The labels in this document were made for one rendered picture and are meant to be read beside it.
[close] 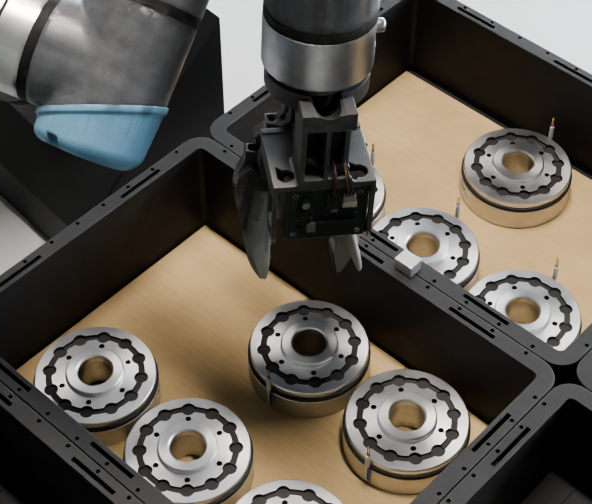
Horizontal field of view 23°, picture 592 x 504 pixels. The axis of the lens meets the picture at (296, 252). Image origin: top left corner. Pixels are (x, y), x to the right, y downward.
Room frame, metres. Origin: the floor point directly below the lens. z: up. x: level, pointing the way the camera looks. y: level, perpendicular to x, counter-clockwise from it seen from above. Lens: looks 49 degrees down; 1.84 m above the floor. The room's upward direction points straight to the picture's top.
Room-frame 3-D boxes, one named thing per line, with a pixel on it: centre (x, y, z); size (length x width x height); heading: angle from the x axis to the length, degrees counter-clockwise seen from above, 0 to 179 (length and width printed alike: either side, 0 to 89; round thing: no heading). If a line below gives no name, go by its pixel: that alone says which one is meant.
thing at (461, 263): (0.86, -0.11, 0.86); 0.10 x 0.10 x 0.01
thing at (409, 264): (0.78, -0.09, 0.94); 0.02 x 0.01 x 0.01; 47
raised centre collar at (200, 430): (0.65, 0.09, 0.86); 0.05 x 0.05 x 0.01
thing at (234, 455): (0.65, 0.09, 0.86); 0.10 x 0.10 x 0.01
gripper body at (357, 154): (0.72, -0.01, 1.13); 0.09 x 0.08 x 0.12; 9
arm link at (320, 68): (0.73, -0.02, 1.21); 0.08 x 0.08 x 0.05
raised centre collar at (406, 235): (0.86, -0.11, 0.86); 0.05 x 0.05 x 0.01
